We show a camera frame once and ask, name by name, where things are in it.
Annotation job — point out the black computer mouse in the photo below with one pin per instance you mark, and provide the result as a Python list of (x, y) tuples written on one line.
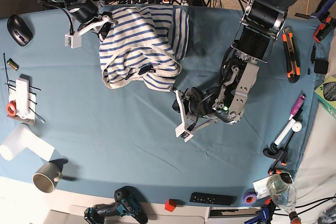
[(19, 30)]

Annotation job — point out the black remote control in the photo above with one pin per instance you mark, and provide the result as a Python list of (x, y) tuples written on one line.
[(212, 199)]

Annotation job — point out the blue table cloth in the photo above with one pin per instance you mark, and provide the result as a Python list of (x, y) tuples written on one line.
[(126, 136)]

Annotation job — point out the black teal power drill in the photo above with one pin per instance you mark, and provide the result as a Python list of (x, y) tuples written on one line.
[(125, 205)]

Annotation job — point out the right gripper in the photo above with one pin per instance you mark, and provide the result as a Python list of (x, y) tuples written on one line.
[(87, 14)]

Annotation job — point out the blue white striped T-shirt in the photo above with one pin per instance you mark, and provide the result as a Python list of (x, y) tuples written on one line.
[(147, 44)]

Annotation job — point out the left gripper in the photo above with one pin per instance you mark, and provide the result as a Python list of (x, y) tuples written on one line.
[(194, 108)]

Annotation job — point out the white paper card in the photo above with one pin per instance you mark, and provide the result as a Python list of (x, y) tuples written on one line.
[(260, 188)]

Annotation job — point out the red cube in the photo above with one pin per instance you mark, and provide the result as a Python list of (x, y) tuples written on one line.
[(170, 205)]

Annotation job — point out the orange black utility knife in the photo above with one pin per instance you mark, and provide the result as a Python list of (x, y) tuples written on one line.
[(292, 56)]

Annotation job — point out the purple glue tube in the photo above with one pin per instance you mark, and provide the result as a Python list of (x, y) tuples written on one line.
[(298, 104)]

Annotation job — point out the green AA battery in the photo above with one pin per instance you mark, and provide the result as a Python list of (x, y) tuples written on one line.
[(12, 64)]

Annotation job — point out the translucent white plastic cup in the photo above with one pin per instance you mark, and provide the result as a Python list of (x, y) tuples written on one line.
[(21, 138)]

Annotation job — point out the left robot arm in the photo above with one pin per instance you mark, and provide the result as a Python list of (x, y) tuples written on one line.
[(259, 28)]

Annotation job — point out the black orange bar clamp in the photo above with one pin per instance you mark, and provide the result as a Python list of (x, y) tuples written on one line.
[(278, 154)]

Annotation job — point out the black cable tie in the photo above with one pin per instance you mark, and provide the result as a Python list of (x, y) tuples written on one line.
[(5, 65)]

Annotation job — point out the white marker pen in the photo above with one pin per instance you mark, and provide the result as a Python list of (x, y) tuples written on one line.
[(293, 125)]

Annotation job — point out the red tape roll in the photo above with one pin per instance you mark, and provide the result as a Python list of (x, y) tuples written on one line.
[(11, 108)]

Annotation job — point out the white plastic box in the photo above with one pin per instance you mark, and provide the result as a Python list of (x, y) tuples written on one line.
[(22, 97)]

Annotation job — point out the red black spring clamp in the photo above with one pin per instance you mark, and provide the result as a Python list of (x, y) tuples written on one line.
[(324, 29)]

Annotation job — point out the grey ceramic mug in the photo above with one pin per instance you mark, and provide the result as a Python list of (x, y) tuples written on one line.
[(47, 177)]

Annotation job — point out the green cardboard box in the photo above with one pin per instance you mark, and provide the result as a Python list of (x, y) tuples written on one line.
[(326, 94)]

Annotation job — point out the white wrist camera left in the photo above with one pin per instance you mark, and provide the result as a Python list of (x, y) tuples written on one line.
[(182, 132)]

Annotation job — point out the purple tape roll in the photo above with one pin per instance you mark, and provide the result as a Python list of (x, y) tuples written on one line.
[(249, 198)]

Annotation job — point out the black small block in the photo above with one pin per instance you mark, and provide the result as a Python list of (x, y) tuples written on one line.
[(321, 66)]

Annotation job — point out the clear plastic bottle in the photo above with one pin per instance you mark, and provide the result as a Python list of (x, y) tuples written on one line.
[(283, 194)]

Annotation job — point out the blue spring clamp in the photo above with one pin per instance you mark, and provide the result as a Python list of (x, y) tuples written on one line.
[(265, 214)]

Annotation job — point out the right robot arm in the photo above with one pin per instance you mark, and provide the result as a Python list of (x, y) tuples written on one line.
[(62, 5)]

